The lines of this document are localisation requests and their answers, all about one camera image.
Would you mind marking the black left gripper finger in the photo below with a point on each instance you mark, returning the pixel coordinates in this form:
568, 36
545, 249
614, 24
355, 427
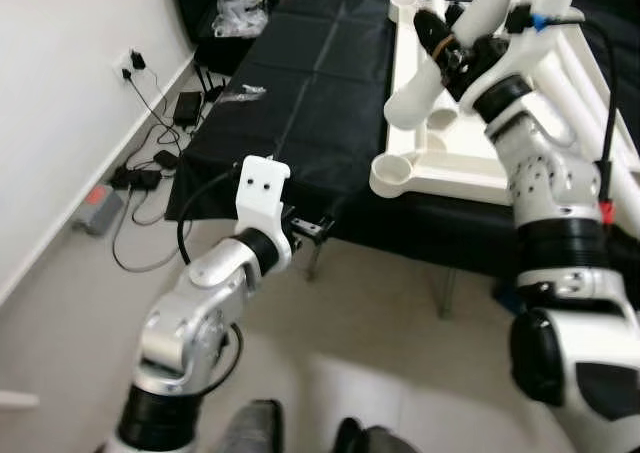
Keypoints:
324, 225

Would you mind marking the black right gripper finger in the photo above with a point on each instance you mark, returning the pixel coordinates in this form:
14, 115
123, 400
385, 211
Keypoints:
432, 35
456, 13

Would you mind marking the white plastic children table top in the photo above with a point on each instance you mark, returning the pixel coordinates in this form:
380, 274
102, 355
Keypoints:
450, 168

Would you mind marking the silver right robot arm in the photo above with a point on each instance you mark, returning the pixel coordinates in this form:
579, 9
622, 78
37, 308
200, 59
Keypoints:
550, 173

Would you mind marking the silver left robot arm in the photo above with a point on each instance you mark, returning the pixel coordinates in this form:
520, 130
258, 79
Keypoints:
185, 328

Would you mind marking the small clear plastic bag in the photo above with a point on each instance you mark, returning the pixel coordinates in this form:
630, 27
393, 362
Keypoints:
245, 93

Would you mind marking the small black power brick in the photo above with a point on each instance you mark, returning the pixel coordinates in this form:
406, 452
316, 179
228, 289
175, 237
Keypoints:
166, 159

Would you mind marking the black wifi router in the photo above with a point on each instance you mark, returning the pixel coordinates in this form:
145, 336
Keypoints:
212, 93

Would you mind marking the black power adapter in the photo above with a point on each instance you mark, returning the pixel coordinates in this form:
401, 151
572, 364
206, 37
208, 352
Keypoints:
187, 108

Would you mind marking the black power strip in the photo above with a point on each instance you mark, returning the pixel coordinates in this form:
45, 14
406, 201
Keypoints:
135, 179

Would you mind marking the crumpled clear plastic bag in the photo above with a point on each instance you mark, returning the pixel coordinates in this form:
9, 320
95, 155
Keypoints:
242, 18

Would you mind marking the grey box orange label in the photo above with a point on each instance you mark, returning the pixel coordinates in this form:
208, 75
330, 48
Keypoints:
97, 210

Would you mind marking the dark left robot foot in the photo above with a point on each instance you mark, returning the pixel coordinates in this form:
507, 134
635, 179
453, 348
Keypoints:
250, 428

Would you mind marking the dark robot foot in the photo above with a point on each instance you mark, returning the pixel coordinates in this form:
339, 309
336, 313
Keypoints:
250, 428
378, 438

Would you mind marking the dark right robot foot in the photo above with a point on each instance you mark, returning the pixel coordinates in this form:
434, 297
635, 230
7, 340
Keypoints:
378, 438

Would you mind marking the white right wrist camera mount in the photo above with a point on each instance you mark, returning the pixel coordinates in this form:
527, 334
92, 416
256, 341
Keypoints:
500, 68

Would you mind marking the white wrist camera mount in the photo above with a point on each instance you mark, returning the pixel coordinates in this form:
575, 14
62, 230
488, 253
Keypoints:
500, 68
262, 188

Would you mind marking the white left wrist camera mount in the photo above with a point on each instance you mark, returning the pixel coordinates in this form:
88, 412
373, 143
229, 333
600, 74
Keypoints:
262, 188

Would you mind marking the black wall plug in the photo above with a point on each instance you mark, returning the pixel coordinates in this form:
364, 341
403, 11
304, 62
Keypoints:
127, 75
138, 60

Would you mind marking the white wall socket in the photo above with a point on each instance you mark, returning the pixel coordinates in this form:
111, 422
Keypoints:
120, 68

